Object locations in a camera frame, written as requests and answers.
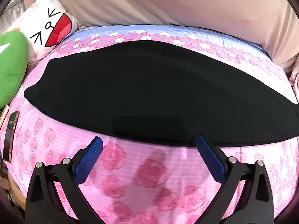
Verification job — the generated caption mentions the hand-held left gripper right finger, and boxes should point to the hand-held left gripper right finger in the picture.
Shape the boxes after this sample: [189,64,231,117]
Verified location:
[196,135,274,224]

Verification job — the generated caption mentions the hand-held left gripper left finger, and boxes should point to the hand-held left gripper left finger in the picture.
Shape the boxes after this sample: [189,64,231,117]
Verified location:
[26,136,104,224]

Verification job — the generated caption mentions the black pants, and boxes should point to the black pants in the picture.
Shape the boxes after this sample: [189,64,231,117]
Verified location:
[24,40,299,148]

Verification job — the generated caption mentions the pink floral bed sheet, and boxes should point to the pink floral bed sheet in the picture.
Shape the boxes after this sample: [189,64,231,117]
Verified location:
[5,25,299,224]

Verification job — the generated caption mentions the pink framed smartphone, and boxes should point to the pink framed smartphone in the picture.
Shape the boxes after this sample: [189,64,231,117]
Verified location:
[2,110,20,163]

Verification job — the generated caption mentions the green plush toy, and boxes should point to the green plush toy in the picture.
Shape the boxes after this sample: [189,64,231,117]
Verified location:
[0,30,29,109]

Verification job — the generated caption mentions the cartoon face pillow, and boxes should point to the cartoon face pillow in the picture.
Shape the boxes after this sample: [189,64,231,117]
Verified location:
[5,0,82,60]

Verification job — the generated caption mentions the beige duvet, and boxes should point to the beige duvet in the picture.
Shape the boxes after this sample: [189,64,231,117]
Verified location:
[22,0,299,104]

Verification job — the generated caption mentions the wooden bed frame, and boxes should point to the wooden bed frame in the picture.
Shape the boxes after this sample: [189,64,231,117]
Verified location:
[8,177,27,216]

